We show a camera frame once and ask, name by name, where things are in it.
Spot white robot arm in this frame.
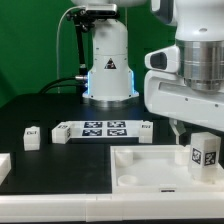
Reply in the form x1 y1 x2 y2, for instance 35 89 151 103
71 0 224 132

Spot white fence wall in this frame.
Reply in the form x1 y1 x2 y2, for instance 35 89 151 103
0 153 11 185
0 192 224 223

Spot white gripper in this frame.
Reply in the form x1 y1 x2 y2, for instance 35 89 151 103
144 45 224 145

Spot grey cable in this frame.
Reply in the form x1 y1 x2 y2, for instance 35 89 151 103
55 5 84 94

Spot black camera stand pole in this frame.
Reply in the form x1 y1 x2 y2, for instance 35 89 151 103
75 23 87 81

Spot white square table top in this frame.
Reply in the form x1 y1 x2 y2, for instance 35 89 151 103
110 145 224 193

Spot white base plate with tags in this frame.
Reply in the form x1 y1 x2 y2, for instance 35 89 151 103
69 120 143 138

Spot white left fence wall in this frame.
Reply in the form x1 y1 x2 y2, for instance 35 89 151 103
0 153 11 185

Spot black camera on stand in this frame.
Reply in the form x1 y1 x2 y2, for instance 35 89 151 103
66 4 119 24

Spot white front fence wall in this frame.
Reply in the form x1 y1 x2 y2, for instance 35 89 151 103
0 192 224 223

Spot black cables at base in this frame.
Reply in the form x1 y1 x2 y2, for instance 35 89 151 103
38 75 88 95

